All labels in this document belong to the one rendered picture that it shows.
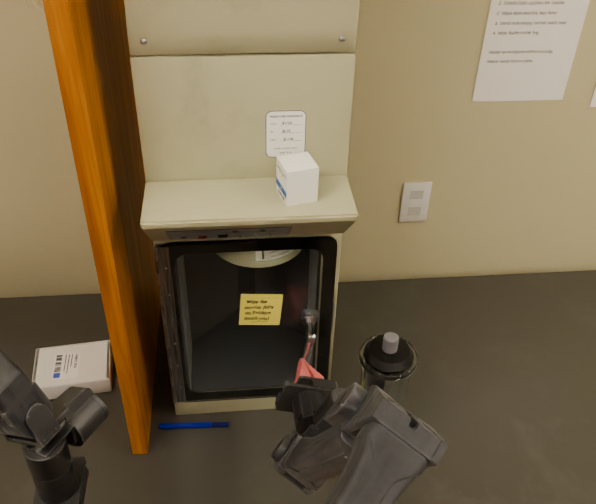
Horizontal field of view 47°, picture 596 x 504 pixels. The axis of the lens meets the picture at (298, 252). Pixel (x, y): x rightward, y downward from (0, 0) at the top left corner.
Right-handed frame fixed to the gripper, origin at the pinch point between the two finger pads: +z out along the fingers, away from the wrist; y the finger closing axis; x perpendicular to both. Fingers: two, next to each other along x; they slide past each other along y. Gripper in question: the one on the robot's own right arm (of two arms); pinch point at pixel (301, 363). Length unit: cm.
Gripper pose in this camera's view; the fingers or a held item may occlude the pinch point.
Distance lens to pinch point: 129.5
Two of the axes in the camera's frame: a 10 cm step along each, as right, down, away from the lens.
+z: -1.2, -5.9, 8.0
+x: -3.3, 7.8, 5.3
